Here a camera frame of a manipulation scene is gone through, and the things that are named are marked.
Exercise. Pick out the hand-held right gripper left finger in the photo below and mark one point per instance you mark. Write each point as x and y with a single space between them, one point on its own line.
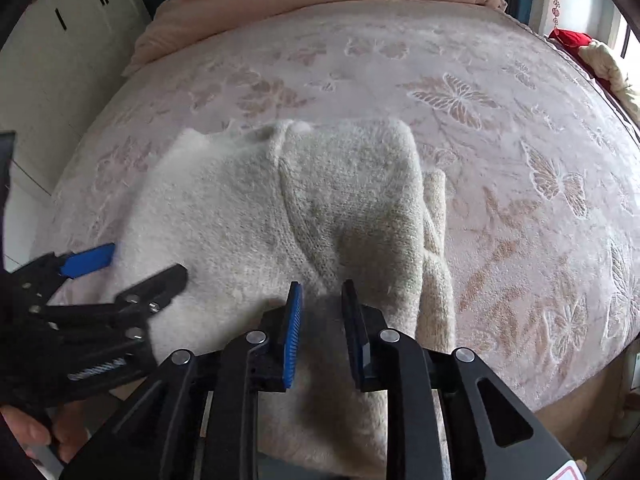
294 340

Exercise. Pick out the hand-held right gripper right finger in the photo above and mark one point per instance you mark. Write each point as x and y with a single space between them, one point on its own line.
354 332

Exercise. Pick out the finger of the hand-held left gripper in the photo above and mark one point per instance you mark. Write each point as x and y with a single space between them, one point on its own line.
155 287
90 259

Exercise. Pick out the cream knit sweater black hearts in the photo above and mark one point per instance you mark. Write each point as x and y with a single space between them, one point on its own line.
325 200

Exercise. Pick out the person's left hand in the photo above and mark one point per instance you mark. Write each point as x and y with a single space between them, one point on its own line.
27 432

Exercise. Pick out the white wardrobe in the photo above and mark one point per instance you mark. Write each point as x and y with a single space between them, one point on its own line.
65 70

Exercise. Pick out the bed with floral cover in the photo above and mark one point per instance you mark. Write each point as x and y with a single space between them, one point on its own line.
500 160

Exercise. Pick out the red cloth by window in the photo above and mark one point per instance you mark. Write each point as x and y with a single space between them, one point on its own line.
570 40

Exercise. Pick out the cream bundled cloth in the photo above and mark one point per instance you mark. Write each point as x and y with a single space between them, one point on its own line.
607 70

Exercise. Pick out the window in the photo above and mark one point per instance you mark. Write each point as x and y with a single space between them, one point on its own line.
625 30

